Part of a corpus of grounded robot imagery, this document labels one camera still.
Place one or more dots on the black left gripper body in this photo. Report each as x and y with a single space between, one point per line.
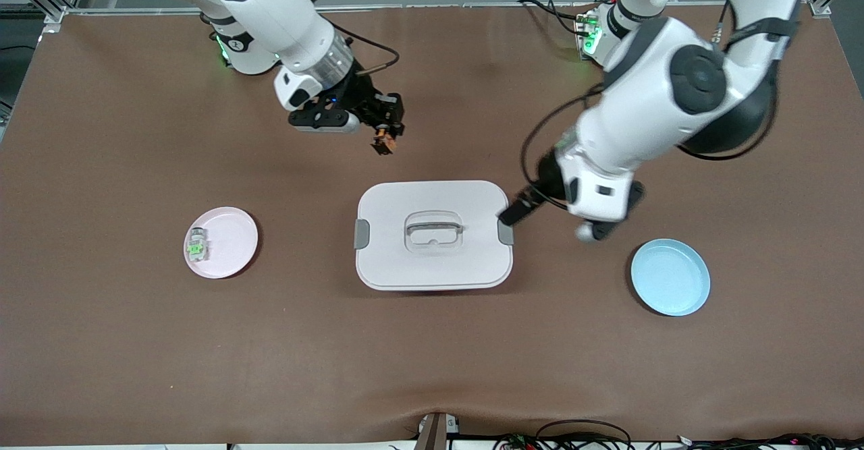
548 179

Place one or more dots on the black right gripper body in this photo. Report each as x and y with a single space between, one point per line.
358 94

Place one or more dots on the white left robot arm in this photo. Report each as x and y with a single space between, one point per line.
675 99

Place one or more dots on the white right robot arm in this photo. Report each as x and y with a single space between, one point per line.
277 11

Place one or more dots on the white lidded box grey latches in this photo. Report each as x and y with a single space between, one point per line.
432 264

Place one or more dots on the light blue round plate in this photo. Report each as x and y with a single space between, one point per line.
671 278

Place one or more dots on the brown table mat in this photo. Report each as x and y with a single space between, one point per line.
432 355

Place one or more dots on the pink round plate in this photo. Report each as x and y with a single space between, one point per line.
233 244

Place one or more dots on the small green-labelled bottle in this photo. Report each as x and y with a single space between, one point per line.
197 246

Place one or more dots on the silver table edge rail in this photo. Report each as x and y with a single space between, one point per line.
439 6

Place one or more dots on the metal table edge bracket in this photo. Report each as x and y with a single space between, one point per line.
435 433

